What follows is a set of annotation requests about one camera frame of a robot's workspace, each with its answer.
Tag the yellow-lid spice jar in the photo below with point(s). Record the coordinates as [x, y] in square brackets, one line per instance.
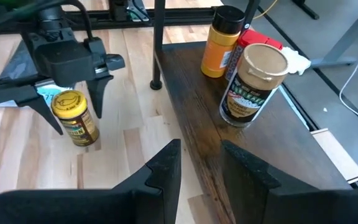
[75, 121]

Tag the tan-lid spice jar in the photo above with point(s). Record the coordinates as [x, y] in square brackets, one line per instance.
[253, 87]

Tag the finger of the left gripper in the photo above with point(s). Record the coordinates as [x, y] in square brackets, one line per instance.
[98, 90]
[8, 91]

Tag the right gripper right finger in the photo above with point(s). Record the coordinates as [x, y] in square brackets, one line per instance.
[275, 205]

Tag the crumpled white cloth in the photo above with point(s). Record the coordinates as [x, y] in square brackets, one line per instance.
[295, 60]

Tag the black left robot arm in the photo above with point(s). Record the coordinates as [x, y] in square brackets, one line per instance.
[11, 12]

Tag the dark wood three-tier shelf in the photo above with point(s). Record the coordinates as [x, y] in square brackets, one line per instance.
[197, 102]

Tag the black aluminium rig frame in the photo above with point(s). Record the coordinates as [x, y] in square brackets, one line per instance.
[185, 17]

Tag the red-lid patterned spice tin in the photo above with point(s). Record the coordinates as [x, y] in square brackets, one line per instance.
[253, 37]

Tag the black-lid orange spice bottle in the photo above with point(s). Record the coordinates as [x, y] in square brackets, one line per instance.
[219, 49]

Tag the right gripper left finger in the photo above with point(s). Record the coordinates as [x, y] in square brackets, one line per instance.
[104, 208]

